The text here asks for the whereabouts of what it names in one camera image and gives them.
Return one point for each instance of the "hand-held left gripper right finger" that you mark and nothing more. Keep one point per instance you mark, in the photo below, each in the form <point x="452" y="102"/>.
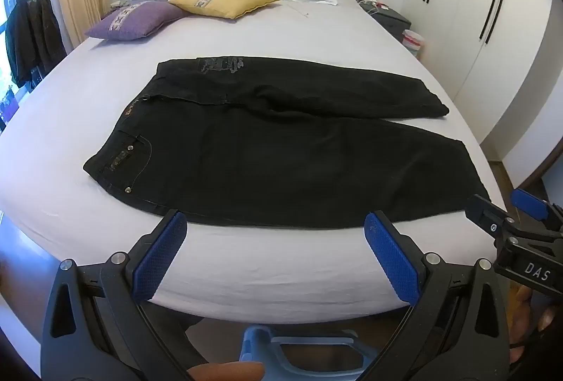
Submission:
<point x="391" y="262"/>

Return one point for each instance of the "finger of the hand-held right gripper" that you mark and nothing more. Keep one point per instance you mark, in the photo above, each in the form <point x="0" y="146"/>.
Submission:
<point x="532" y="205"/>
<point x="481" y="216"/>

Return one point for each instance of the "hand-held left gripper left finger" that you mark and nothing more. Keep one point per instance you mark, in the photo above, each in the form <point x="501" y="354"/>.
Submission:
<point x="162" y="257"/>

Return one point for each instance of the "black pants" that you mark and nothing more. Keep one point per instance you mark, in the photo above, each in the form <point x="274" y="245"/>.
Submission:
<point x="286" y="156"/>

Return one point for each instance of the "person's right hand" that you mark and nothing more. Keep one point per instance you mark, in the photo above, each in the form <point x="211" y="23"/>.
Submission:
<point x="534" y="319"/>

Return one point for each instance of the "person's left hand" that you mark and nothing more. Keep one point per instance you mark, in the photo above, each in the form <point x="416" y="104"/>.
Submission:
<point x="225" y="373"/>

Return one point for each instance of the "white wardrobe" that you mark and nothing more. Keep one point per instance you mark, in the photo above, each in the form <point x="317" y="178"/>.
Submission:
<point x="462" y="55"/>

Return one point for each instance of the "small waste bin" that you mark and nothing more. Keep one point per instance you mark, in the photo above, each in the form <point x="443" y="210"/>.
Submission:
<point x="413" y="43"/>

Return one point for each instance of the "dark grey nightstand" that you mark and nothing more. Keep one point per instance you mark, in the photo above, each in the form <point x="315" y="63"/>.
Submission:
<point x="391" y="21"/>

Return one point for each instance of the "bed with white sheet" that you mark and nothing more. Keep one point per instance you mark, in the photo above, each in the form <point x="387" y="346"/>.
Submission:
<point x="316" y="37"/>

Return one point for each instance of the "purple cushion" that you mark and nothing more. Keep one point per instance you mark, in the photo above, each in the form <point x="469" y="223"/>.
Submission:
<point x="136" y="22"/>

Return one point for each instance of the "dark jacket on chair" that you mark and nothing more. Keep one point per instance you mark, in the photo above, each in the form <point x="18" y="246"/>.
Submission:
<point x="31" y="37"/>

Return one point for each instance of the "yellow cushion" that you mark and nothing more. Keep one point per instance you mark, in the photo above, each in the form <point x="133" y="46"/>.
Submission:
<point x="228" y="2"/>

